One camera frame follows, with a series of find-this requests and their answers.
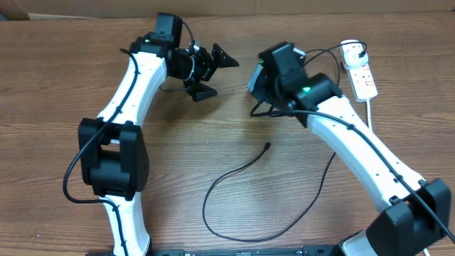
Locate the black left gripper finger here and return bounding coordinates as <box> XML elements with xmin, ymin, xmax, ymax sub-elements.
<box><xmin>211</xmin><ymin>43</ymin><xmax>240</xmax><ymax>68</ymax></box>
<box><xmin>186</xmin><ymin>82</ymin><xmax>218</xmax><ymax>102</ymax></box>

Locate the black smartphone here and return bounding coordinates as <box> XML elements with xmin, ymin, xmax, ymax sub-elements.
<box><xmin>247</xmin><ymin>63</ymin><xmax>264</xmax><ymax>93</ymax></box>

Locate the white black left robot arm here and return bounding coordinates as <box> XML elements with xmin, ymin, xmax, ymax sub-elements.
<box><xmin>78</xmin><ymin>33</ymin><xmax>239</xmax><ymax>255</ymax></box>

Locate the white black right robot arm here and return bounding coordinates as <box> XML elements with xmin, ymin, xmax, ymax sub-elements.
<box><xmin>247</xmin><ymin>41</ymin><xmax>454</xmax><ymax>255</ymax></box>

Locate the white charger adapter plug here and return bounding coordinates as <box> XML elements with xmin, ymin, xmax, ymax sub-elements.
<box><xmin>341</xmin><ymin>49</ymin><xmax>369</xmax><ymax>70</ymax></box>

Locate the white power strip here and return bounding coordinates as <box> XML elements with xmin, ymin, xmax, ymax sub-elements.
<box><xmin>339</xmin><ymin>39</ymin><xmax>378</xmax><ymax>102</ymax></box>

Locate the brown cardboard backdrop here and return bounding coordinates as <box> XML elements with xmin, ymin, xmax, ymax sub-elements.
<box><xmin>1</xmin><ymin>0</ymin><xmax>454</xmax><ymax>19</ymax></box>

